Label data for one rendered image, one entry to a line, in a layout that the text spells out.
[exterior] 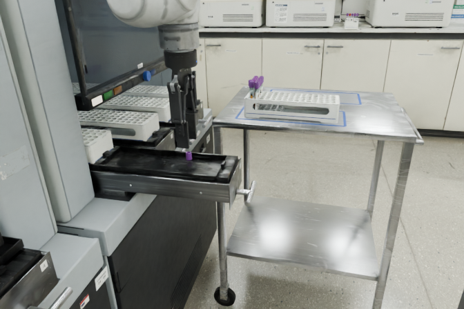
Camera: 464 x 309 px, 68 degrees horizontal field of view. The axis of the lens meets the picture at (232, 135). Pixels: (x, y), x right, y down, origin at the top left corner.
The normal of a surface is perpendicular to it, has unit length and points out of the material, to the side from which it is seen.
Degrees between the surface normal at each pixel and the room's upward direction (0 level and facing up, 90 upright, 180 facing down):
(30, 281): 90
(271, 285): 0
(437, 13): 90
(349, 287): 0
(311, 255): 0
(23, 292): 90
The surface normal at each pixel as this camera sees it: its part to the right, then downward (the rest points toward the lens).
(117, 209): -0.02, -0.92
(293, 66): -0.25, 0.38
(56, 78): 0.97, 0.07
